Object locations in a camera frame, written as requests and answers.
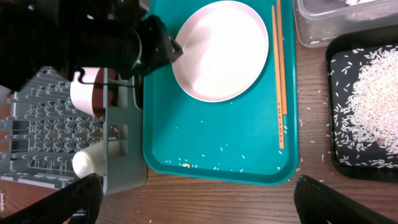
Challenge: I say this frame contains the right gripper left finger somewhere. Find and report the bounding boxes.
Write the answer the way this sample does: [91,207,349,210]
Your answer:
[1,173,104,224]

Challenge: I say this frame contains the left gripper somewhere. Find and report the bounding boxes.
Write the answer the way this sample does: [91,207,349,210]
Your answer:
[118,15,183,80]

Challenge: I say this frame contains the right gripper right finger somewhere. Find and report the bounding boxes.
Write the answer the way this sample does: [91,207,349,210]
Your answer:
[294,175,397,224]

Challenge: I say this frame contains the white cup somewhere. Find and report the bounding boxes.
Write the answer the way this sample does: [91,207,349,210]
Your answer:
[72,141,106,178]

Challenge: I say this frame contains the large white plate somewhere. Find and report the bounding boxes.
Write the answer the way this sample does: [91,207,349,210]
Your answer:
[172,1,269,103]

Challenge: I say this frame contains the small white plate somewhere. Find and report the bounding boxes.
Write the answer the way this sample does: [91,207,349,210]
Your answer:
[70,67,105,118]

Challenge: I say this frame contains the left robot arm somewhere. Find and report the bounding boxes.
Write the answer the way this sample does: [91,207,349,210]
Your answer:
[1,0,183,92]

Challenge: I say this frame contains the black waste tray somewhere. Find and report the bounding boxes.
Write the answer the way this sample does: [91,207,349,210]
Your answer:
[325,25,397,183]

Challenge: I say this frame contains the grey plastic dish rack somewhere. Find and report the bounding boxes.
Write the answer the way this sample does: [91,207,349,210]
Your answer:
[1,67,147,195]

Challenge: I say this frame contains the teal serving tray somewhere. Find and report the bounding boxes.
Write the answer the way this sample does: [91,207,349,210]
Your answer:
[143,0,299,185]

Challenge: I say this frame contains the pile of rice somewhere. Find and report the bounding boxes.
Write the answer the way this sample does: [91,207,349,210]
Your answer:
[328,45,397,169]

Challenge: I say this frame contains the left wooden chopstick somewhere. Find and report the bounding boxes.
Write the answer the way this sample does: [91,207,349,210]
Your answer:
[271,6,284,149]

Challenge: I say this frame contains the wooden chopstick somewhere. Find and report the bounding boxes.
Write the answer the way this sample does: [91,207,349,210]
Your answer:
[271,6,284,149]
[276,0,287,115]

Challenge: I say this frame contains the right wooden chopstick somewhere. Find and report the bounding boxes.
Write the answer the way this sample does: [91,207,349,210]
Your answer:
[276,0,287,115]

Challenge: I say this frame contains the clear plastic bin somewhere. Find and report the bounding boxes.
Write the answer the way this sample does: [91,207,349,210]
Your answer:
[292,0,397,48]

